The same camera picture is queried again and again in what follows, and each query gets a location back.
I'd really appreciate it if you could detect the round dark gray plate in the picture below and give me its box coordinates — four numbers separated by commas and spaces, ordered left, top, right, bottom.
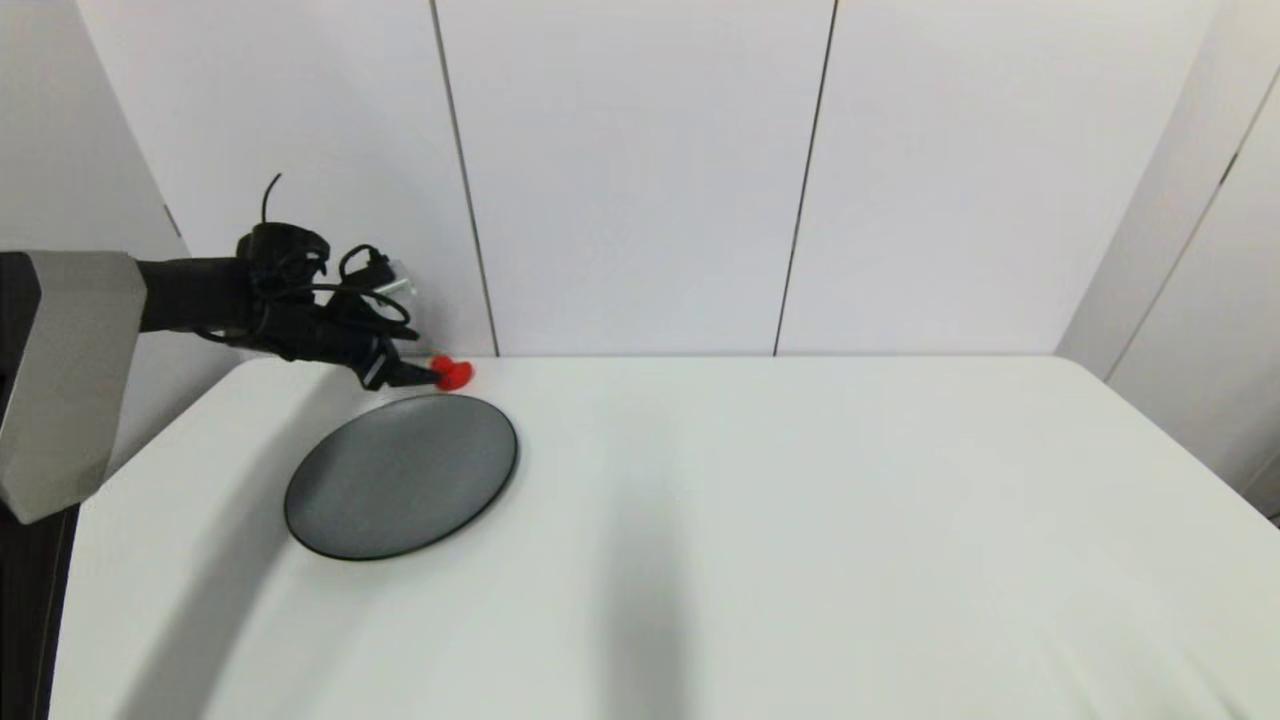
283, 393, 520, 561

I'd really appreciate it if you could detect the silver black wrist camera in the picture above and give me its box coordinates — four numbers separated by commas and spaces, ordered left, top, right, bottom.
368, 259, 417, 303

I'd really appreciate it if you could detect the black looping arm cable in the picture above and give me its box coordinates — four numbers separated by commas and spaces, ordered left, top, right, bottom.
200, 173, 423, 347

